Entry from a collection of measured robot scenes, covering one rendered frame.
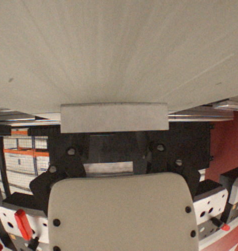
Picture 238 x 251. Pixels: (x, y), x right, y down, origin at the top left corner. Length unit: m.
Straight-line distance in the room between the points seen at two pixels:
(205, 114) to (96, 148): 0.60
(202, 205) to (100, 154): 0.59
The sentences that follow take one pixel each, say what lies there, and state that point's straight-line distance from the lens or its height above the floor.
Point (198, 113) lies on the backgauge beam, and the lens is 0.64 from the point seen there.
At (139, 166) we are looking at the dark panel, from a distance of 0.80.
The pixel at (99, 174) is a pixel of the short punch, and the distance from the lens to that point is 0.25.
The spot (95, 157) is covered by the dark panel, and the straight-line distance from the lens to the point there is 0.76.
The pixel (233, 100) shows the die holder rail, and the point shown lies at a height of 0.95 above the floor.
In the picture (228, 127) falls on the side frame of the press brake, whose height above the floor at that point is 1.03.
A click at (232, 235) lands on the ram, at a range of 0.66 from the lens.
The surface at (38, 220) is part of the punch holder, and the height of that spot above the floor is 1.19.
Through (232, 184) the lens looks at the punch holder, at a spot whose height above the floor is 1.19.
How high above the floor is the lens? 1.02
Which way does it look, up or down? 2 degrees down
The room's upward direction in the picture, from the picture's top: 178 degrees clockwise
